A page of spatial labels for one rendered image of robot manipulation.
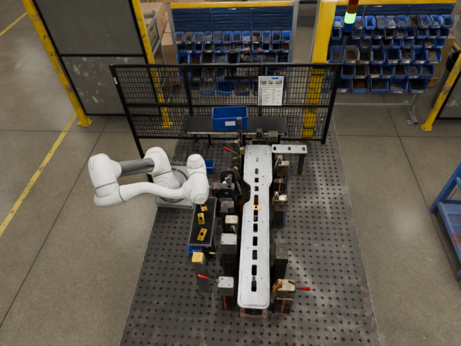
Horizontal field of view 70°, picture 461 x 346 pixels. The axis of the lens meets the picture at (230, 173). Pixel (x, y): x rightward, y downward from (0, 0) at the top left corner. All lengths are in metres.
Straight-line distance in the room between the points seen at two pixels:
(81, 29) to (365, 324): 3.95
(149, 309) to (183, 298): 0.23
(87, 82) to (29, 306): 2.68
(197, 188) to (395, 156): 3.17
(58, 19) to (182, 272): 3.14
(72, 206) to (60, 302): 1.11
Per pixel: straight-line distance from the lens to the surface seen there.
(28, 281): 3.80
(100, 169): 2.06
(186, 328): 2.34
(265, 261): 2.14
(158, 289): 2.47
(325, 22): 2.71
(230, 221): 2.20
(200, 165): 1.85
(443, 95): 4.76
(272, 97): 2.94
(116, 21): 4.14
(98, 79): 4.64
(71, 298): 3.51
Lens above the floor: 2.90
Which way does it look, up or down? 47 degrees down
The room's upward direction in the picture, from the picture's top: 4 degrees counter-clockwise
